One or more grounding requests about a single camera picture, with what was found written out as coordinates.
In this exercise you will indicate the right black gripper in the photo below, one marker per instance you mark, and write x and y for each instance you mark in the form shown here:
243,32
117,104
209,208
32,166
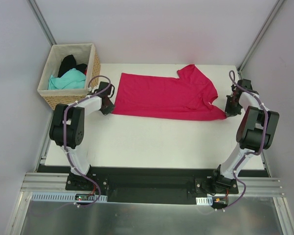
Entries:
231,107

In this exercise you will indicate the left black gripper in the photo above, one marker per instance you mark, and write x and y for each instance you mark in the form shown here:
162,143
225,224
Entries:
108,106

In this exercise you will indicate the pink t shirt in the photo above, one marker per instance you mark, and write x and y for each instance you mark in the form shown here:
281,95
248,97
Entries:
190,96

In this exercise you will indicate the wicker laundry basket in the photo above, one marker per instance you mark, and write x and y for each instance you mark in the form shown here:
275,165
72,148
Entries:
83,54

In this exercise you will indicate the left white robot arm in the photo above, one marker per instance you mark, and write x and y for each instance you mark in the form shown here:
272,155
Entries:
68,125

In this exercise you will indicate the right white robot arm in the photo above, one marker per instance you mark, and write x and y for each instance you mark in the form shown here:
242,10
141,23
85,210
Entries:
255,132

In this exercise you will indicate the teal t shirt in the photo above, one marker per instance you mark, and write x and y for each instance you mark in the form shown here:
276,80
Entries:
72,79

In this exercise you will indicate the black t shirt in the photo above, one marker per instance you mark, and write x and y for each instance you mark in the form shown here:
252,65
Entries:
69,63

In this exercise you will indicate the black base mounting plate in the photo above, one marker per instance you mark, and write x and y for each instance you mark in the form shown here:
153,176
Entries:
147,185

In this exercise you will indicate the right slotted cable duct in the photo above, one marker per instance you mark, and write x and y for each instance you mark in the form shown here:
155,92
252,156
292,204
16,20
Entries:
204,201

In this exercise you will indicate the slotted cable duct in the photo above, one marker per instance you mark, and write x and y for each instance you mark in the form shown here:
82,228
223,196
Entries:
204,201
67,197

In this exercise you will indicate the aluminium front rail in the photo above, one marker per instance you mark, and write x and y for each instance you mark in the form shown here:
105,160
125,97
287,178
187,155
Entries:
56,182

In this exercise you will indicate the left slotted cable duct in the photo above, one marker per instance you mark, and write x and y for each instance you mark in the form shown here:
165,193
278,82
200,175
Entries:
67,197

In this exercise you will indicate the right aluminium frame post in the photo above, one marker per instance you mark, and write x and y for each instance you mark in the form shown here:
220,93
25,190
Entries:
260,35

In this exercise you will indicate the aluminium frame post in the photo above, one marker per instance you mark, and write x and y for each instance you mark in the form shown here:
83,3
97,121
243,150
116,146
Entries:
42,22
260,35

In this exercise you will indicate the left aluminium frame post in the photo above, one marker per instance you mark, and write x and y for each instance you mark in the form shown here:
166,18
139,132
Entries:
42,22

